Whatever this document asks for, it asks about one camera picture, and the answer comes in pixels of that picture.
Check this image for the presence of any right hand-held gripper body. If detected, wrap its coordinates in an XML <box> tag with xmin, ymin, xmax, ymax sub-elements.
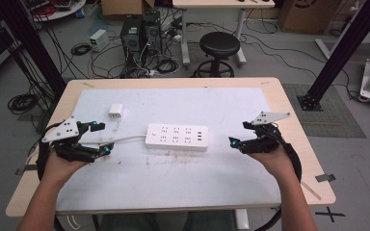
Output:
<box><xmin>237</xmin><ymin>111</ymin><xmax>292</xmax><ymax>155</ymax></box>

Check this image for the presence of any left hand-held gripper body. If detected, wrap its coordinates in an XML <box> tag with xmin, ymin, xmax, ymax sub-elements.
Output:
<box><xmin>40</xmin><ymin>115</ymin><xmax>101</xmax><ymax>164</ymax></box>

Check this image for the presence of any white charger plug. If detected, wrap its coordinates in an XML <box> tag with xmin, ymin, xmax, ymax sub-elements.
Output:
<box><xmin>107</xmin><ymin>102</ymin><xmax>124</xmax><ymax>119</ymax></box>

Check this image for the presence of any white power strip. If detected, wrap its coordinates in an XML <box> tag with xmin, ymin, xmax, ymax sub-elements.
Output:
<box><xmin>145</xmin><ymin>122</ymin><xmax>210</xmax><ymax>153</ymax></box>

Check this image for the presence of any person's right hand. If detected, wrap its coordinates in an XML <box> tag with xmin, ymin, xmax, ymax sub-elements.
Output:
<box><xmin>247</xmin><ymin>144</ymin><xmax>299</xmax><ymax>187</ymax></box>

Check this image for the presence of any person's left hand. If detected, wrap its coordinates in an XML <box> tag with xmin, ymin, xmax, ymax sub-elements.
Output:
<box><xmin>40</xmin><ymin>149</ymin><xmax>90</xmax><ymax>188</ymax></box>

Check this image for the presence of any grey tape piece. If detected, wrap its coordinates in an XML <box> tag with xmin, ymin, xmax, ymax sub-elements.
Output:
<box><xmin>314</xmin><ymin>172</ymin><xmax>337</xmax><ymax>183</ymax></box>

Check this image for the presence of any white table mat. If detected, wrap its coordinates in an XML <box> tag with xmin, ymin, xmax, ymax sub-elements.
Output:
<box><xmin>55</xmin><ymin>87</ymin><xmax>282</xmax><ymax>215</ymax></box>

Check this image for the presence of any grey floor mat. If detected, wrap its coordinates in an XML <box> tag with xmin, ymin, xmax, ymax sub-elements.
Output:
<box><xmin>281</xmin><ymin>83</ymin><xmax>367</xmax><ymax>140</ymax></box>

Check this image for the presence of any white table leg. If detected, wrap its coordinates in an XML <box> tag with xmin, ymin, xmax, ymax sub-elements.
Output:
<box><xmin>234</xmin><ymin>208</ymin><xmax>251</xmax><ymax>231</ymax></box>

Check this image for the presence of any white power supply box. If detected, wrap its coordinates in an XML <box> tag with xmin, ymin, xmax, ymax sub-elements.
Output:
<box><xmin>89</xmin><ymin>28</ymin><xmax>111</xmax><ymax>53</ymax></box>

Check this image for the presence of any wooden table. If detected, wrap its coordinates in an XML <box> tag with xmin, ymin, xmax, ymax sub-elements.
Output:
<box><xmin>5</xmin><ymin>76</ymin><xmax>337</xmax><ymax>219</ymax></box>

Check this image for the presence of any black round stool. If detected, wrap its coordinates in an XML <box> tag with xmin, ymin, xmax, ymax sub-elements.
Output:
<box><xmin>194</xmin><ymin>31</ymin><xmax>242</xmax><ymax>79</ymax></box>

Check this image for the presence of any black computer tower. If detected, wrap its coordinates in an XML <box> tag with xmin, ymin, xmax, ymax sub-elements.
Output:
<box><xmin>142</xmin><ymin>11</ymin><xmax>164</xmax><ymax>55</ymax></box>
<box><xmin>119</xmin><ymin>14</ymin><xmax>145</xmax><ymax>56</ymax></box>

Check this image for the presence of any round white table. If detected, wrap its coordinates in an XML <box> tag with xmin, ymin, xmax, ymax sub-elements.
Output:
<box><xmin>21</xmin><ymin>0</ymin><xmax>88</xmax><ymax>23</ymax></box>

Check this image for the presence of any large cardboard box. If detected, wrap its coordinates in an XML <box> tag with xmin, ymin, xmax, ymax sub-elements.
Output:
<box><xmin>277</xmin><ymin>0</ymin><xmax>342</xmax><ymax>35</ymax></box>

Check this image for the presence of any white desk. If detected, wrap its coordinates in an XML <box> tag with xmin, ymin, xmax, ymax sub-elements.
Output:
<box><xmin>172</xmin><ymin>0</ymin><xmax>276</xmax><ymax>67</ymax></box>

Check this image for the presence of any white power strip cable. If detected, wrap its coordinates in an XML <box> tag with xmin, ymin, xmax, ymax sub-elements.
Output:
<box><xmin>25</xmin><ymin>134</ymin><xmax>149</xmax><ymax>167</ymax></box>

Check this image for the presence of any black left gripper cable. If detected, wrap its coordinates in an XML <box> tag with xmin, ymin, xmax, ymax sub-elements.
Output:
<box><xmin>36</xmin><ymin>122</ymin><xmax>62</xmax><ymax>181</ymax></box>

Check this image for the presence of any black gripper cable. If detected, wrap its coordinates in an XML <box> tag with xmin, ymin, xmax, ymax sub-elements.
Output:
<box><xmin>253</xmin><ymin>127</ymin><xmax>304</xmax><ymax>231</ymax></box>
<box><xmin>36</xmin><ymin>122</ymin><xmax>62</xmax><ymax>181</ymax></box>

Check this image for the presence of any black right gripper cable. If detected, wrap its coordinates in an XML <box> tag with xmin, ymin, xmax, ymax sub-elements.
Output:
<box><xmin>253</xmin><ymin>127</ymin><xmax>304</xmax><ymax>231</ymax></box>

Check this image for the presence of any large black cable coil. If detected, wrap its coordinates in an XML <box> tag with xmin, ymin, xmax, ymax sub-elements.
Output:
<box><xmin>7</xmin><ymin>92</ymin><xmax>40</xmax><ymax>116</ymax></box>

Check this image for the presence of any small black cable coil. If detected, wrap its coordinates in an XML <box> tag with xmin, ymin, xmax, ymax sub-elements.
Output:
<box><xmin>70</xmin><ymin>42</ymin><xmax>93</xmax><ymax>57</ymax></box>

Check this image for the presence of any black metal post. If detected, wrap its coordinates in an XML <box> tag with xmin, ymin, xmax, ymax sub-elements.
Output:
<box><xmin>296</xmin><ymin>0</ymin><xmax>370</xmax><ymax>112</ymax></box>
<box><xmin>0</xmin><ymin>0</ymin><xmax>67</xmax><ymax>98</ymax></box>

